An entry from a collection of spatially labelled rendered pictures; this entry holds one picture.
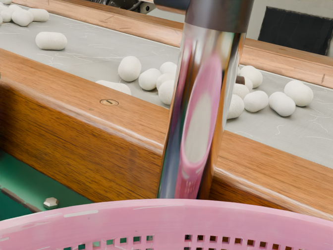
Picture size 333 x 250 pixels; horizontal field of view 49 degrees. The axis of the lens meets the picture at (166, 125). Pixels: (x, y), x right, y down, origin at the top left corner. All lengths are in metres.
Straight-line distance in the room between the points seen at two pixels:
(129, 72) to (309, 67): 0.27
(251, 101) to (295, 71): 0.20
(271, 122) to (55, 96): 0.18
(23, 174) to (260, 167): 0.15
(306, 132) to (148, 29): 0.37
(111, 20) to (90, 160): 0.48
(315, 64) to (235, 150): 0.35
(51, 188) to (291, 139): 0.18
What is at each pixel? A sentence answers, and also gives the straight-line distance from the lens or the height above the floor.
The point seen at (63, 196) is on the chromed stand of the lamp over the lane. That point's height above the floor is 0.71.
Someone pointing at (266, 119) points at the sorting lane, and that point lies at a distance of 0.33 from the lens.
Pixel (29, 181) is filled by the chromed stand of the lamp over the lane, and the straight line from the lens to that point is 0.24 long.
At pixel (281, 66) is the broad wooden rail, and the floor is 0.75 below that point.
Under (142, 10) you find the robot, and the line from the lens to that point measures 1.06.
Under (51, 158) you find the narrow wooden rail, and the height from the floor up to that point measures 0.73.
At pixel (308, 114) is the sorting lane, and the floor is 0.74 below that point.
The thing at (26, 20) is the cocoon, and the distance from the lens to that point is 0.59.
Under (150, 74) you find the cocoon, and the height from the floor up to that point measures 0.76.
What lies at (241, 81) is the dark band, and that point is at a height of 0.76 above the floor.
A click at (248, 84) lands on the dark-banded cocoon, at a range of 0.38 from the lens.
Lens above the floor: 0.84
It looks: 22 degrees down
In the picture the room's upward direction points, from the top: 9 degrees clockwise
